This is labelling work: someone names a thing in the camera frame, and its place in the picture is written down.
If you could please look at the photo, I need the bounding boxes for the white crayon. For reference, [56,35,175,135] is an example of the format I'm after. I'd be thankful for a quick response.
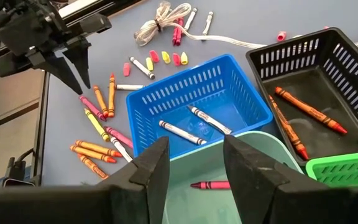
[116,83,146,92]
[158,119,208,146]
[186,105,233,136]
[201,11,214,36]
[129,56,156,80]
[183,7,198,32]
[109,136,134,164]

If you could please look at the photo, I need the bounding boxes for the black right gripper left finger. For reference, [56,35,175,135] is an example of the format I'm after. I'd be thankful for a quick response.
[0,136,170,224]

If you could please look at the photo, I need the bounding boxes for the teal plastic bin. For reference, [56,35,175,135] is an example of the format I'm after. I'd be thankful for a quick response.
[162,130,304,224]

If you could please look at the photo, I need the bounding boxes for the black plastic basket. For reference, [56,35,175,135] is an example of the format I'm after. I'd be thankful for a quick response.
[246,27,358,167]

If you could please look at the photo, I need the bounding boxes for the green plastic basket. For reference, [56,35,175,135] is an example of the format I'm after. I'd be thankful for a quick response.
[305,150,358,189]

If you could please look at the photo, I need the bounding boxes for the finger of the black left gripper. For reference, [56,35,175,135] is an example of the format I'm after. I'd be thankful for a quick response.
[62,40,92,90]
[26,51,84,95]

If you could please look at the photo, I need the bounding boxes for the clear lamp power cord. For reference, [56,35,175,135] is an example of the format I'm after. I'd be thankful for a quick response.
[134,0,358,50]

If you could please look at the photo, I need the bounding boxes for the blue plastic basket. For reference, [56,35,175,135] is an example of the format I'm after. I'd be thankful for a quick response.
[125,53,274,161]

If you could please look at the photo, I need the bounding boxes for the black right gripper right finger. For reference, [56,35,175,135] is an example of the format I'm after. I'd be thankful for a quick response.
[223,134,358,224]

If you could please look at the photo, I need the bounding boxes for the black power adapter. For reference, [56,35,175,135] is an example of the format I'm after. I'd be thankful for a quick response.
[2,148,35,188]

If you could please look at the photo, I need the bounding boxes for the yellow crayon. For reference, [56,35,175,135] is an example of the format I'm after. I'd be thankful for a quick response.
[83,108,111,143]

